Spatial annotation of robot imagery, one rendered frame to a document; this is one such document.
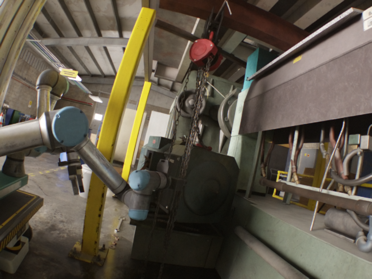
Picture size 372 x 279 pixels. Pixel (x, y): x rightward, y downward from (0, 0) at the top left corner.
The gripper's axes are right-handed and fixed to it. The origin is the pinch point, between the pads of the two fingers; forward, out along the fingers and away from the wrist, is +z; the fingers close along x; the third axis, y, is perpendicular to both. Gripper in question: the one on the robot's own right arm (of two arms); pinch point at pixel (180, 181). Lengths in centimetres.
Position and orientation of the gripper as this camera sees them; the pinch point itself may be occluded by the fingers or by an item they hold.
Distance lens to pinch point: 101.1
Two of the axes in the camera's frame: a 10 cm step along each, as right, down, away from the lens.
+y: -2.2, 9.7, -0.8
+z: 5.1, 1.9, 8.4
